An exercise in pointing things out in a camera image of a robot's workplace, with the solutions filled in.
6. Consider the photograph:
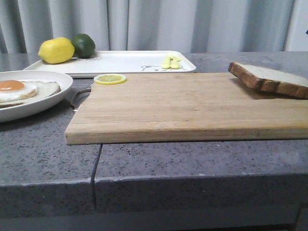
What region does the white round plate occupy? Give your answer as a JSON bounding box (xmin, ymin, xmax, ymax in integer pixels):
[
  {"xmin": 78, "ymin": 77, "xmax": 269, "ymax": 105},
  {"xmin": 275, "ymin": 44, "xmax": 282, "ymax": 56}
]
[{"xmin": 0, "ymin": 70, "xmax": 73, "ymax": 122}]

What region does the metal cutting board handle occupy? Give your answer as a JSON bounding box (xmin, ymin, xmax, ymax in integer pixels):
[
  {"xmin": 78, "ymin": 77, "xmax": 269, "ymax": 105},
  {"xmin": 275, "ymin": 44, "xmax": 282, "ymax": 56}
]
[{"xmin": 69, "ymin": 88, "xmax": 91, "ymax": 113}]

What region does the yellow plastic spoon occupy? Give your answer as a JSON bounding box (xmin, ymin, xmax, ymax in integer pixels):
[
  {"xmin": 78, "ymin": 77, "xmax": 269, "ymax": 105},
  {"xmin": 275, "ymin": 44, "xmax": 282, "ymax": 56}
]
[{"xmin": 170, "ymin": 55, "xmax": 181, "ymax": 69}]

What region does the yellow lemon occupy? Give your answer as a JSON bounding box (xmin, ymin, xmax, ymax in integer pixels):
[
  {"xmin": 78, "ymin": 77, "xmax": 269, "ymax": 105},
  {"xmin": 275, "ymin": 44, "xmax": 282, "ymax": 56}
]
[{"xmin": 38, "ymin": 37, "xmax": 75, "ymax": 64}]

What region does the lemon slice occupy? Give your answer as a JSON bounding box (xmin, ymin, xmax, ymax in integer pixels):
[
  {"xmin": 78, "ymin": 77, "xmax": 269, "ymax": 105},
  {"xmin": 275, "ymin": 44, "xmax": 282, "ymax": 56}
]
[{"xmin": 94, "ymin": 74, "xmax": 127, "ymax": 85}]

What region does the white rectangular tray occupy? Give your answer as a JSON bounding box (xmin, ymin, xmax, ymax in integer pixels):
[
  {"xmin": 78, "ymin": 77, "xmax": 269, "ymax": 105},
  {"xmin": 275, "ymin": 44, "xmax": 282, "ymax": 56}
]
[{"xmin": 25, "ymin": 51, "xmax": 196, "ymax": 78}]

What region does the wooden cutting board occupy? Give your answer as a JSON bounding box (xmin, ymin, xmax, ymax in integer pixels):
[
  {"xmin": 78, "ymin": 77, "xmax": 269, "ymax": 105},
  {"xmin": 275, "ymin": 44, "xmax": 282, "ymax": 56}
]
[{"xmin": 65, "ymin": 73, "xmax": 308, "ymax": 145}]

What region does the grey curtain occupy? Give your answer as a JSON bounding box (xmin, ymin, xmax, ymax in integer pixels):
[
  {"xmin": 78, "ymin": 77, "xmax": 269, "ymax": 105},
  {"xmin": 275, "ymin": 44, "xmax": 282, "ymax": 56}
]
[{"xmin": 0, "ymin": 0, "xmax": 308, "ymax": 53}]

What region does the green lime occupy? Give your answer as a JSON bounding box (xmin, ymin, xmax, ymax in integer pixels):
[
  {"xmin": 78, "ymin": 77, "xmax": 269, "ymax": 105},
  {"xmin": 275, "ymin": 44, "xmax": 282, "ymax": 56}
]
[{"xmin": 71, "ymin": 33, "xmax": 96, "ymax": 58}]

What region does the fried egg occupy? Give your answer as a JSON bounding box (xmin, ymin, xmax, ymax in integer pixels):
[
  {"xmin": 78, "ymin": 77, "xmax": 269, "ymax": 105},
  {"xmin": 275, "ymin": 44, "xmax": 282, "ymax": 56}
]
[{"xmin": 0, "ymin": 80, "xmax": 38, "ymax": 103}]

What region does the yellow plastic fork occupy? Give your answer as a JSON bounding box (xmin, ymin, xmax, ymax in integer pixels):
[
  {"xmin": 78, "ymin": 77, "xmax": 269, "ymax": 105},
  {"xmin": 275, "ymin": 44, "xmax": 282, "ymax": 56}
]
[{"xmin": 161, "ymin": 54, "xmax": 173, "ymax": 69}]

